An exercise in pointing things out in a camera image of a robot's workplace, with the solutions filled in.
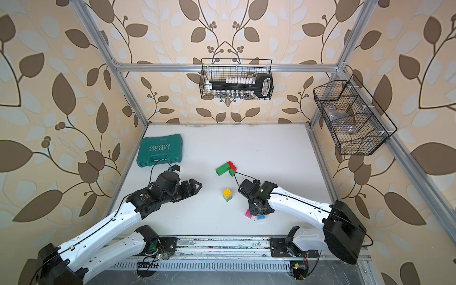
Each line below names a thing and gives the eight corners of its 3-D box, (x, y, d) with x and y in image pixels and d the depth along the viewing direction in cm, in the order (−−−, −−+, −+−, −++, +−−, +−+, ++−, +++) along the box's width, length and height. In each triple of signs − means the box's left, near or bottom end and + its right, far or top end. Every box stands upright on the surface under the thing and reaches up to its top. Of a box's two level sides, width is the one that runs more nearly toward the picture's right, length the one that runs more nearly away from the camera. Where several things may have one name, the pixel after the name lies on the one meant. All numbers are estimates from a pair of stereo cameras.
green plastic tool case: (140, 169, 102) (135, 163, 97) (145, 144, 114) (141, 137, 109) (182, 163, 104) (179, 157, 100) (183, 139, 116) (180, 133, 112)
